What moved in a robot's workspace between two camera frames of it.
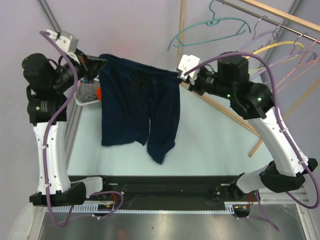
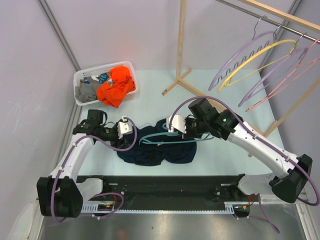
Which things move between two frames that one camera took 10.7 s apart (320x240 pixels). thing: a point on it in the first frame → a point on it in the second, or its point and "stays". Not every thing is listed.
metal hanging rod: (270, 21) stays
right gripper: (195, 87) → (189, 134)
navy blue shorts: (136, 99) → (154, 144)
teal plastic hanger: (213, 19) → (142, 140)
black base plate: (160, 191) stays
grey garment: (85, 92) stays
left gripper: (90, 66) → (122, 144)
